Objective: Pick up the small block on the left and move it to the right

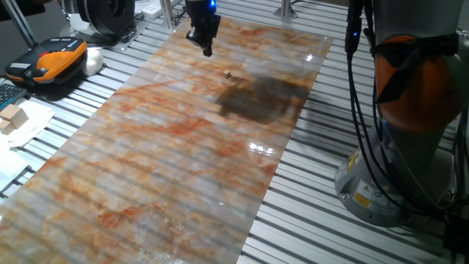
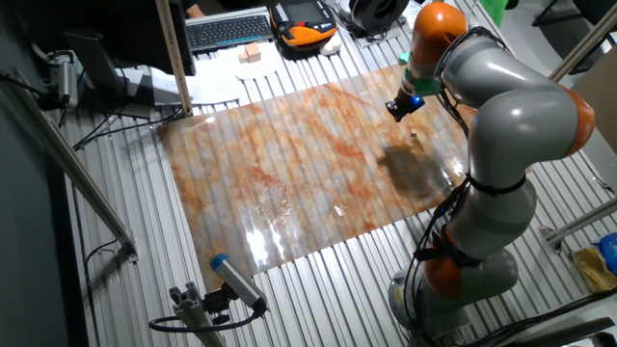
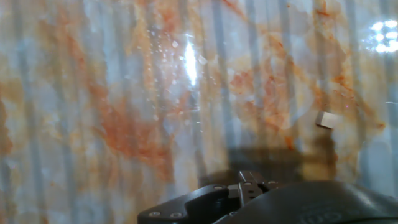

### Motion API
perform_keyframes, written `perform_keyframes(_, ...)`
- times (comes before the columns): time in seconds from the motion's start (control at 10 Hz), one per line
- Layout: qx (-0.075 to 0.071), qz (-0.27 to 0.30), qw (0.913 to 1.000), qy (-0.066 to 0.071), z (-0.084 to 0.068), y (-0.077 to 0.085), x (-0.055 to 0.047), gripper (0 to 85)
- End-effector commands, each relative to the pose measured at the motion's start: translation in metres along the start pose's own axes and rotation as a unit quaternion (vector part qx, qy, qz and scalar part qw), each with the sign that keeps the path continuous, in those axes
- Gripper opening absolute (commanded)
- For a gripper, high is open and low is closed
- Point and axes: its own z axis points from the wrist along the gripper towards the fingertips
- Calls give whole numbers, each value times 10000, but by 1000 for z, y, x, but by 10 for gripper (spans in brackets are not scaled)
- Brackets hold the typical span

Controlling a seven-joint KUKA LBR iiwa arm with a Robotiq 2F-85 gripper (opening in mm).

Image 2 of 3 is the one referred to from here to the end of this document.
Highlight long diagonal aluminium beam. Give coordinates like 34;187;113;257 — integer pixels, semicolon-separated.
0;67;140;264

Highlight orange black teach pendant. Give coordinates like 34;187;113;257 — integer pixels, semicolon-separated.
268;0;338;60

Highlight orange marble pattern mat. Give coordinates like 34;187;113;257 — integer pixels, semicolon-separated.
156;62;478;293

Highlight black computer keyboard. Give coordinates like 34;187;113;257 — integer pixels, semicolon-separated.
185;7;275;53

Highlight white paper sheets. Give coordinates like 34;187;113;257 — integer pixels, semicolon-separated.
129;45;290;105

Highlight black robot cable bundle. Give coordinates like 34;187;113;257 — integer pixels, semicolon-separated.
402;26;529;347

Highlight blue plastic bag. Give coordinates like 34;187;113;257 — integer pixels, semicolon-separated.
595;232;617;276

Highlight aluminium frame bar with bracket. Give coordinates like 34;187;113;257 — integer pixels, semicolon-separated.
539;197;617;254

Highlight white rounded object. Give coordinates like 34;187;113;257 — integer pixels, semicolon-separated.
319;36;343;57

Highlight black camera clamp bracket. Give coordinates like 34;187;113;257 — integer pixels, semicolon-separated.
201;286;233;325

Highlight slanted aluminium frame bar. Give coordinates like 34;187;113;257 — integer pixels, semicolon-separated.
547;2;617;86

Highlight tall aluminium profile post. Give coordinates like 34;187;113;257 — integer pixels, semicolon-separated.
154;0;194;119

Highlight green cloth item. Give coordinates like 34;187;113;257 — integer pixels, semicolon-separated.
479;0;510;28

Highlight silver camera with black cable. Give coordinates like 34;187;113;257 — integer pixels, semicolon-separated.
56;60;79;111

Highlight green camera mount plate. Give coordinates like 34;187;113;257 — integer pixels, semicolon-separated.
398;50;443;96

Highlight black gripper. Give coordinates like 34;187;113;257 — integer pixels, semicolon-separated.
385;94;426;123

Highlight short aluminium profile stub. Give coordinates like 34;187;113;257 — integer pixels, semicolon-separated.
168;281;228;347

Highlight black looped camera cable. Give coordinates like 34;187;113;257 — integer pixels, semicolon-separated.
148;307;264;334

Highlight black office chair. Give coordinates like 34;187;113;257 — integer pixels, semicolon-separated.
531;0;617;76

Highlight yellow plastic bag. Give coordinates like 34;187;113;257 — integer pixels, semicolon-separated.
573;245;617;293

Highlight silver camera with blue cap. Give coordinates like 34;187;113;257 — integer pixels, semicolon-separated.
209;253;269;314

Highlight black computer monitor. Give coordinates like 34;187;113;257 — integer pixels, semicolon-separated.
13;0;197;120

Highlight dark metal bar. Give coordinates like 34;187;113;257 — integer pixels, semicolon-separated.
500;315;617;347

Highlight brown cardboard panel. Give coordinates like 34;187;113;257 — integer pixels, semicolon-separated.
571;45;617;155

